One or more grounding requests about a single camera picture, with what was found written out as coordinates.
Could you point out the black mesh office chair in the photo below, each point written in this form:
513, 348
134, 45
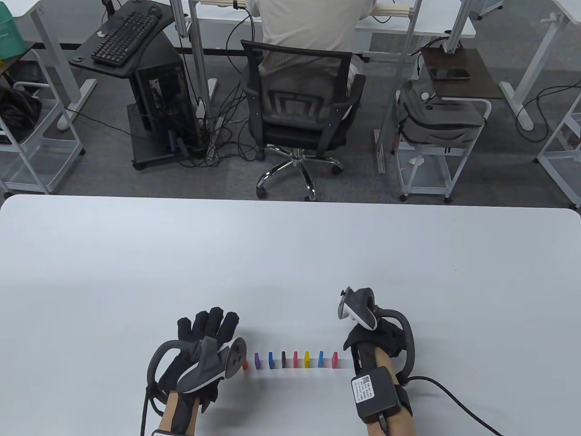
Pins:
299, 136

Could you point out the person's right forearm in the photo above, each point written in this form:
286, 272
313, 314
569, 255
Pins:
386, 363

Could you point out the person's left forearm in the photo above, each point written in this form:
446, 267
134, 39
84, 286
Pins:
169, 415

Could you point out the black keyboard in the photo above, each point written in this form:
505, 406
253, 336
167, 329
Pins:
123, 37

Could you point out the white desk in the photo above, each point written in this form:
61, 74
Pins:
539, 59
58, 50
395, 27

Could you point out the black computer cart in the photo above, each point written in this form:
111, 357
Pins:
84, 61

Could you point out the black bag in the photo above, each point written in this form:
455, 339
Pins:
16, 113

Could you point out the grey backpack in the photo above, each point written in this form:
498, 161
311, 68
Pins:
435, 118

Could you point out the black computer mouse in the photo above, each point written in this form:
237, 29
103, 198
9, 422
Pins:
155, 8

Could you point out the grey tracking controller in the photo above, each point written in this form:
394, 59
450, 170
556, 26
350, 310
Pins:
204, 370
358, 309

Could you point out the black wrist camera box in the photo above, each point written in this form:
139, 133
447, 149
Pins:
376, 393
165, 434

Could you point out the green storage box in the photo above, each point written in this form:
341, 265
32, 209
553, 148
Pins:
8, 32

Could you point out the white desk frame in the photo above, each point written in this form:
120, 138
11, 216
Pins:
558, 172

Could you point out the brown wooden board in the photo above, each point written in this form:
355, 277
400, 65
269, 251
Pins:
458, 59

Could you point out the white power strip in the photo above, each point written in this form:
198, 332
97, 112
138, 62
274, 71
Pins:
215, 136

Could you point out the black computer tower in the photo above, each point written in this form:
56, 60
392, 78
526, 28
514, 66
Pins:
163, 100

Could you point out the person's right hand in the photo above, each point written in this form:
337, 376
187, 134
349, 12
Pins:
381, 338

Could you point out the black smartphone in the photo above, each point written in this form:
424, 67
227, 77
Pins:
449, 73

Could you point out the beige wooden rail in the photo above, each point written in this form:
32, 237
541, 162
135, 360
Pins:
392, 9

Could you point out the person's left hand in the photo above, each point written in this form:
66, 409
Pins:
209, 324

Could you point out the black monitor pole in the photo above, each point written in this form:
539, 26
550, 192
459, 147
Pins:
109, 4

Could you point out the aluminium frame post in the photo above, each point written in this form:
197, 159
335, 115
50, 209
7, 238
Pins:
199, 54

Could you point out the white wheeled cart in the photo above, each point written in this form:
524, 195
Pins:
41, 159
429, 172

